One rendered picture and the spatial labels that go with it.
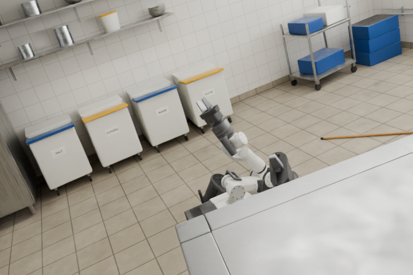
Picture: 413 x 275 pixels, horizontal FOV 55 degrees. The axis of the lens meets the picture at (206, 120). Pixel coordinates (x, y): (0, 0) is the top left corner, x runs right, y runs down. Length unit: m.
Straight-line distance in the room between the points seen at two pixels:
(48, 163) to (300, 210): 4.55
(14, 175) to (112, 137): 1.11
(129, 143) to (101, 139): 0.35
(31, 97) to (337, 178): 5.04
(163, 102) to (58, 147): 1.31
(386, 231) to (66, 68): 5.05
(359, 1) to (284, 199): 6.77
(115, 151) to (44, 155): 0.79
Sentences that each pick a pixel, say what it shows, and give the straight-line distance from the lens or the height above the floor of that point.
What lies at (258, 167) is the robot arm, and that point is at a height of 1.07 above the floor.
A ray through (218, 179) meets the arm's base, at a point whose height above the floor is 1.13.
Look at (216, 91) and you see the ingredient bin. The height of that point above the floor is 0.50.
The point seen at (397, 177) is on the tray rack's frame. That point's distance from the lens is 0.40.
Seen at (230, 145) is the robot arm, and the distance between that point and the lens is 1.82.
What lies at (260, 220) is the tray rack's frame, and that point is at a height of 1.82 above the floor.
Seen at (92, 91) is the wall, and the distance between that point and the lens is 5.34.
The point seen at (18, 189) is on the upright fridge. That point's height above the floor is 0.38.
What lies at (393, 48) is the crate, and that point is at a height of 0.15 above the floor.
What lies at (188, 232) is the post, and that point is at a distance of 0.38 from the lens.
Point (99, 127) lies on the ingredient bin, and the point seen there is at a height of 0.62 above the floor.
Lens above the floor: 2.04
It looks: 21 degrees down
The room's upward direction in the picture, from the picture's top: 16 degrees counter-clockwise
